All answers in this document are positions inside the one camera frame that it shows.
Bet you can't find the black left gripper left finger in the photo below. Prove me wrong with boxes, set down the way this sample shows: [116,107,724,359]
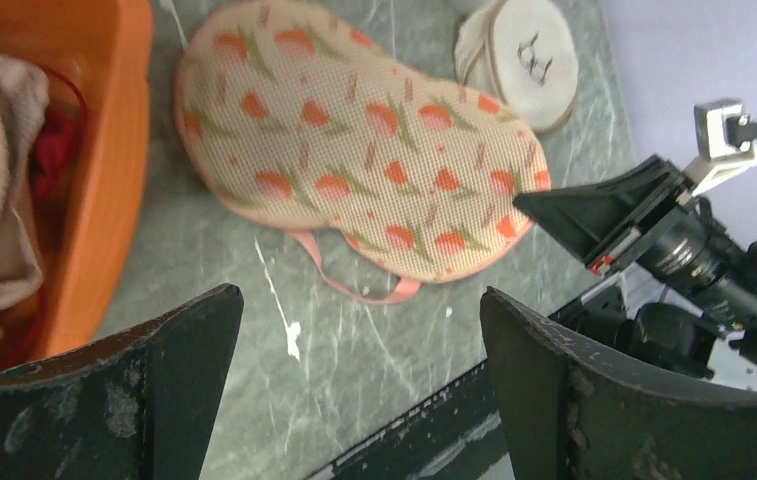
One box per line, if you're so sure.
[0,284,244,479]

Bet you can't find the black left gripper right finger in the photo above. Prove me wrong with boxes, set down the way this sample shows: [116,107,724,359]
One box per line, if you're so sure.
[480,288,757,479]

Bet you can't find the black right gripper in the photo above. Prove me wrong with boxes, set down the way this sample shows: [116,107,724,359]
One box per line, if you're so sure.
[513,156,723,275]

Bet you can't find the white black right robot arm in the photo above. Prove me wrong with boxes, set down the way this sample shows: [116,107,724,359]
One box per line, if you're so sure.
[513,156,757,368]

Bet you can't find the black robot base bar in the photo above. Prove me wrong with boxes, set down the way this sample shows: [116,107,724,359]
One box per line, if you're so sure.
[307,361,508,480]

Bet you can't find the red cloth garment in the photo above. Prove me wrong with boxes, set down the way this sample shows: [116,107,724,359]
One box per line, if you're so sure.
[29,106,84,200]

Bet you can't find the orange plastic basin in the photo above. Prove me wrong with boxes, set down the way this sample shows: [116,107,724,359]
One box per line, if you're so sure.
[0,1,153,360]

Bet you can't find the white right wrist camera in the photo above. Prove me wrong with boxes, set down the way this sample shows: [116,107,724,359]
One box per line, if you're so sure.
[684,97,757,196]

